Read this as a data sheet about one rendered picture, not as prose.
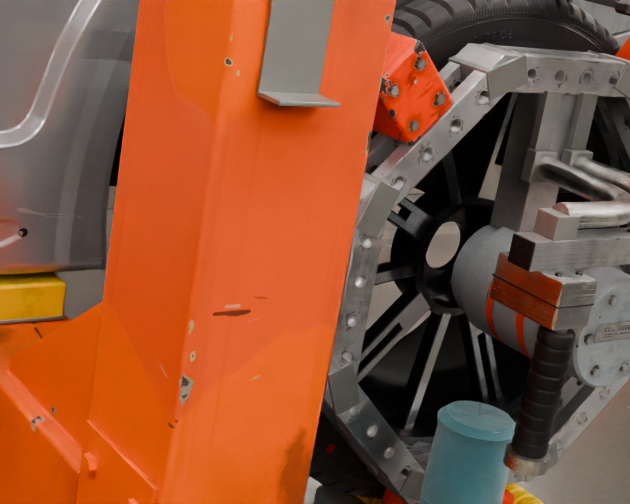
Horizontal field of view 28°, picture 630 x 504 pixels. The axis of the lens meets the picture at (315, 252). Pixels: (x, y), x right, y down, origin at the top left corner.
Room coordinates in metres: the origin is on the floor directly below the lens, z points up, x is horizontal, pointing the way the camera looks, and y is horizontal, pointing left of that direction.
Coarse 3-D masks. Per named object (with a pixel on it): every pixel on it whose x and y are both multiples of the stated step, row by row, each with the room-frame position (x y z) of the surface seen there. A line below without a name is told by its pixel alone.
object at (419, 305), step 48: (432, 192) 1.50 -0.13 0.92; (480, 192) 1.49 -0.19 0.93; (432, 288) 1.52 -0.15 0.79; (384, 336) 1.42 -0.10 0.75; (432, 336) 1.47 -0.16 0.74; (480, 336) 1.53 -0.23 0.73; (384, 384) 1.61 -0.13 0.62; (432, 384) 1.61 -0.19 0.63; (480, 384) 1.53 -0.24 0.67; (432, 432) 1.48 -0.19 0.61
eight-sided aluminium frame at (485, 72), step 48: (480, 48) 1.36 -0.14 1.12; (528, 48) 1.43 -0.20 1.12; (480, 96) 1.34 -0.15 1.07; (624, 96) 1.46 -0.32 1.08; (384, 144) 1.30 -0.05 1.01; (432, 144) 1.29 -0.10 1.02; (624, 144) 1.54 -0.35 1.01; (384, 192) 1.25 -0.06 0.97; (336, 336) 1.24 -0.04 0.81; (336, 384) 1.24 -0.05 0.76; (576, 384) 1.55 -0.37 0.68; (384, 432) 1.30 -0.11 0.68; (576, 432) 1.50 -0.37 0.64; (384, 480) 1.35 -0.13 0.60; (528, 480) 1.45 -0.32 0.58
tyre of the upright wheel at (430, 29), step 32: (416, 0) 1.43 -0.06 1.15; (448, 0) 1.41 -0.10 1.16; (480, 0) 1.43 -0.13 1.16; (512, 0) 1.45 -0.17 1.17; (544, 0) 1.49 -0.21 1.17; (416, 32) 1.37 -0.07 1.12; (448, 32) 1.40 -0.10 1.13; (480, 32) 1.42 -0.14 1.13; (512, 32) 1.45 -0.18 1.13; (544, 32) 1.49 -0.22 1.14; (576, 32) 1.52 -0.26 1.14; (608, 32) 1.56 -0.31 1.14; (320, 416) 1.35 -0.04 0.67; (512, 416) 1.55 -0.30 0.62; (320, 448) 1.35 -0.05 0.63; (320, 480) 1.37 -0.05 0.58; (352, 480) 1.39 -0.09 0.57
